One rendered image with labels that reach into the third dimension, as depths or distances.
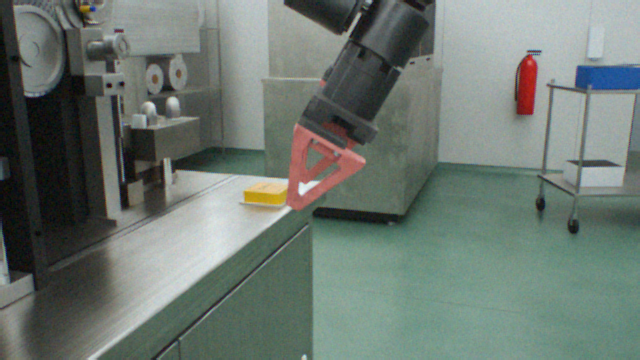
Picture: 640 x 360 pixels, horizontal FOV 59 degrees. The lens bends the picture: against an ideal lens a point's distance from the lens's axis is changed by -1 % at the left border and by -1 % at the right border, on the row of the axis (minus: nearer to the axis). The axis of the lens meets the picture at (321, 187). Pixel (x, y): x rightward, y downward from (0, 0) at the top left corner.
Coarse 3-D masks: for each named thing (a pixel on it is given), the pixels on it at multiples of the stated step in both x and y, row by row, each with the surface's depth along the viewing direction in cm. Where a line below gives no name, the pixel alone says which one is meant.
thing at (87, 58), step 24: (72, 48) 84; (96, 48) 84; (72, 72) 85; (96, 72) 87; (96, 96) 86; (96, 120) 87; (96, 144) 88; (96, 168) 89; (96, 192) 90; (96, 216) 91; (120, 216) 91
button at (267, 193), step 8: (256, 184) 106; (264, 184) 106; (272, 184) 106; (280, 184) 106; (248, 192) 102; (256, 192) 101; (264, 192) 101; (272, 192) 101; (280, 192) 101; (248, 200) 102; (256, 200) 102; (264, 200) 101; (272, 200) 101; (280, 200) 101
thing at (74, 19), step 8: (64, 0) 83; (64, 8) 84; (72, 8) 85; (72, 16) 85; (112, 16) 94; (72, 24) 86; (80, 24) 87; (88, 24) 88; (96, 24) 90; (104, 24) 92
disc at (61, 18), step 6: (54, 0) 82; (60, 0) 83; (114, 0) 94; (54, 6) 82; (60, 6) 83; (114, 6) 94; (54, 12) 83; (60, 12) 83; (114, 12) 95; (60, 18) 83; (66, 18) 85; (114, 18) 95; (60, 24) 84; (66, 24) 85; (114, 24) 95; (108, 30) 94
